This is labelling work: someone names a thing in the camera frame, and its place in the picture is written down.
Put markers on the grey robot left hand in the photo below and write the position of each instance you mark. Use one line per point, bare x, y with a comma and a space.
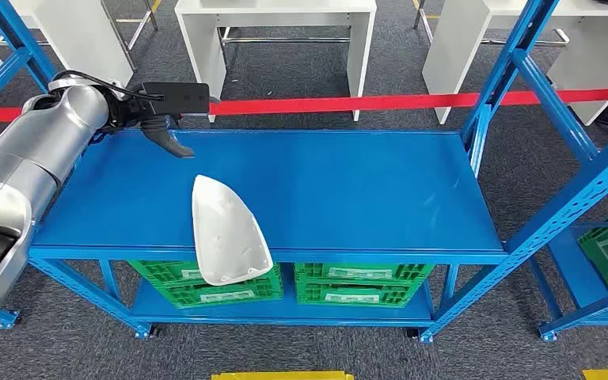
165, 137

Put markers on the white plastic shell part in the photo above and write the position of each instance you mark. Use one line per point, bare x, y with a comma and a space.
225, 236

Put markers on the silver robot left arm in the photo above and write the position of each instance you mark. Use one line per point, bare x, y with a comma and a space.
36, 152

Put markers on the white desk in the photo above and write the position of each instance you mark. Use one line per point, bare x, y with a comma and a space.
83, 36
283, 6
456, 52

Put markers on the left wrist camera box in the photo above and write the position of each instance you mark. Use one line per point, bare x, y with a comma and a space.
178, 98

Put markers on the steel table frame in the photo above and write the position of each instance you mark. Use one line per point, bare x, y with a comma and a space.
524, 42
283, 39

